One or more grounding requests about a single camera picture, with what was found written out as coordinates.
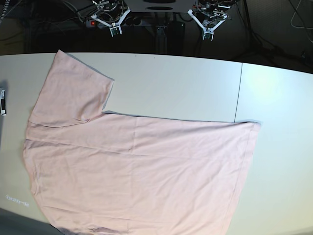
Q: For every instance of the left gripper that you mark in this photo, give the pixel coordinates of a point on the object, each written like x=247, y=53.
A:
x=212, y=25

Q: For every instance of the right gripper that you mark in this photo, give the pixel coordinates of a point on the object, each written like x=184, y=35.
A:
x=110, y=17

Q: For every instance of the pink T-shirt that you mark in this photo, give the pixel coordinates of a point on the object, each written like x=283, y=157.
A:
x=110, y=174

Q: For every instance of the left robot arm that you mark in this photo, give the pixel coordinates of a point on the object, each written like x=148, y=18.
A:
x=209, y=14

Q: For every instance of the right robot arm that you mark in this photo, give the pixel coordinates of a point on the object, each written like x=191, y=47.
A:
x=109, y=6

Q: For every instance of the white power strip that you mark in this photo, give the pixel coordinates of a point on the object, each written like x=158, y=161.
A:
x=92, y=23

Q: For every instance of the white box under table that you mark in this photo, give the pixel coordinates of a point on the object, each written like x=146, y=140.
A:
x=176, y=6

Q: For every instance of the black box under table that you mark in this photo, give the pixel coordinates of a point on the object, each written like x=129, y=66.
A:
x=176, y=30

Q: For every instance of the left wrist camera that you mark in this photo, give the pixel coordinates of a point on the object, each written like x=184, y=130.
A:
x=208, y=36

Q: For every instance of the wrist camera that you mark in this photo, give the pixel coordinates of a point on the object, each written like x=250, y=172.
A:
x=115, y=31
x=208, y=36

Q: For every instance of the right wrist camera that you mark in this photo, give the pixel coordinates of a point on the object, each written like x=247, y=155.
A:
x=115, y=31

